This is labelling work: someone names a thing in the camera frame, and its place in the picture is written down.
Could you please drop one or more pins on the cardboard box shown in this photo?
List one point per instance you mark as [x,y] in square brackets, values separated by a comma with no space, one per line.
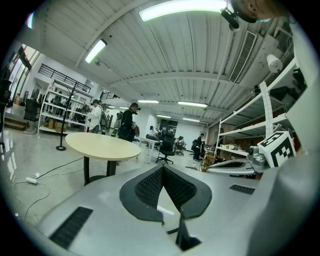
[57,126]

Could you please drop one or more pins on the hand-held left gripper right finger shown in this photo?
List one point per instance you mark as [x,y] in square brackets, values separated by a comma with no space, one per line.
[185,192]

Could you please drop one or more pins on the black mesh chair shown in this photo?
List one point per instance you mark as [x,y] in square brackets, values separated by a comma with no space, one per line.
[31,110]

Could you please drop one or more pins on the white storage rack with goods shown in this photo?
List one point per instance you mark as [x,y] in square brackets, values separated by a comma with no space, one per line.
[50,129]

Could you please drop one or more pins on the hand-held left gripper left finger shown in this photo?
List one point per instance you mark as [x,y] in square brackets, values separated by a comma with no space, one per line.
[140,195]

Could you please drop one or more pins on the white power strip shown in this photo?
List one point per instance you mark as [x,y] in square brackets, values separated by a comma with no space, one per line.
[31,180]

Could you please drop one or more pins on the black head-worn camera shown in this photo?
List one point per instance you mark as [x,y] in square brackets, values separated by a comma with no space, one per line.
[231,18]

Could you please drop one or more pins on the black coat stand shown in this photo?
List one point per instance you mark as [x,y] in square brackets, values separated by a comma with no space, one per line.
[60,148]

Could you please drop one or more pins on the wooden steps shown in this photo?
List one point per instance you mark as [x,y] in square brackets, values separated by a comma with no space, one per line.
[15,123]

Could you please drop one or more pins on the white paper roll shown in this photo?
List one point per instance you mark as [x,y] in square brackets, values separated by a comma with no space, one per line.
[274,63]

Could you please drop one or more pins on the white desk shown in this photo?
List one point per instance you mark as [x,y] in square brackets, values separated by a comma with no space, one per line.
[143,139]

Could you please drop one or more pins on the white metal shelving rack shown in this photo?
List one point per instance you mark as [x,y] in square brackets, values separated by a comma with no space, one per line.
[268,112]

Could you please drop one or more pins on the round beige table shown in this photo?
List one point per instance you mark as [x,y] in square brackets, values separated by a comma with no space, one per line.
[100,146]

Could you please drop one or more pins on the person's head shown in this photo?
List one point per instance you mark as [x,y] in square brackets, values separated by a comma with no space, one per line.
[252,8]

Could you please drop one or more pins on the ceiling air vent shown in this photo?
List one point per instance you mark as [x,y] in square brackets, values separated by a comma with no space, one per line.
[243,55]

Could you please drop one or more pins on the long ceiling light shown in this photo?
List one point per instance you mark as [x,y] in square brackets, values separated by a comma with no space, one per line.
[182,7]
[192,104]
[96,50]
[148,101]

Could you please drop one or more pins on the black office chair with headrest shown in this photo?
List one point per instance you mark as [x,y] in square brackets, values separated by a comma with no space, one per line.
[167,145]

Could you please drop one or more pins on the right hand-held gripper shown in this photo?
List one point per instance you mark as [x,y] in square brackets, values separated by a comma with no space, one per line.
[277,150]

